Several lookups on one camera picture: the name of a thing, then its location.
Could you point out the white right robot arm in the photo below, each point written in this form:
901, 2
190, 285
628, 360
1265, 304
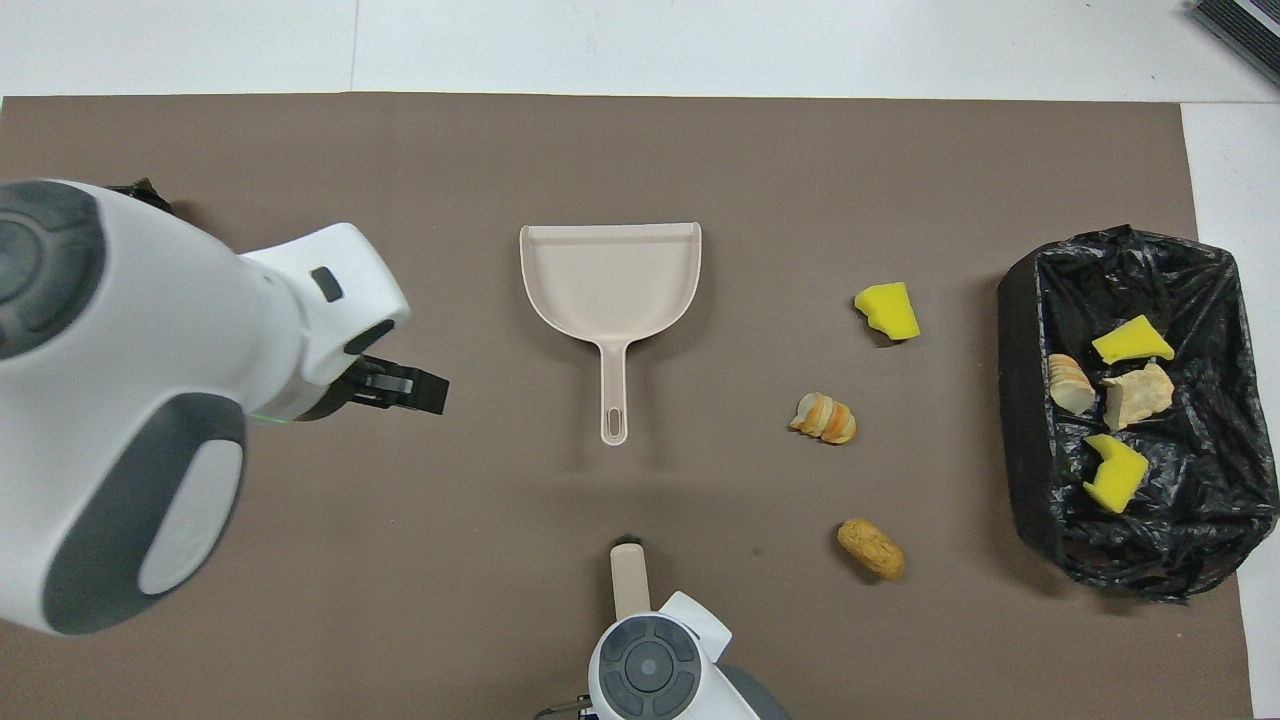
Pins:
650, 670

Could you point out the tan layered bread chunk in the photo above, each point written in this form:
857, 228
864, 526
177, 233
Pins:
1070, 386

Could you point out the brown bread bun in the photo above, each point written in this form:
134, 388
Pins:
870, 549

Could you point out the orange striped croissant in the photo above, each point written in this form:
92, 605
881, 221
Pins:
824, 419

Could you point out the beige plastic dustpan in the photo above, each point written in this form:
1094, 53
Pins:
610, 280

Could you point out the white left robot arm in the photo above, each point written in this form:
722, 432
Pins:
150, 300

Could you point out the dark ribbed object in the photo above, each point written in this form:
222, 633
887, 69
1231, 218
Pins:
1240, 30

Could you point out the brown table mat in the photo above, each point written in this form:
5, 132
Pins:
640, 150

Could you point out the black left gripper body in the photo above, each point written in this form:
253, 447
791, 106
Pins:
345, 395

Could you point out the yellow sponge piece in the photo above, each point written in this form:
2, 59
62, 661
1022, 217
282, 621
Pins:
888, 310
1115, 474
1132, 343

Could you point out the beige hand brush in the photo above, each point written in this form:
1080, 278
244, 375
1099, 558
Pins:
630, 580

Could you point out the pale cream bread chunk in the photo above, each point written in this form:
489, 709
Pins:
1138, 396

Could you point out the open black bag lined bin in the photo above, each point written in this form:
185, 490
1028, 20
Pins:
1200, 500

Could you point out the black bag covered bin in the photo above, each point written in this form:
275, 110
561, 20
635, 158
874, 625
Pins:
140, 192

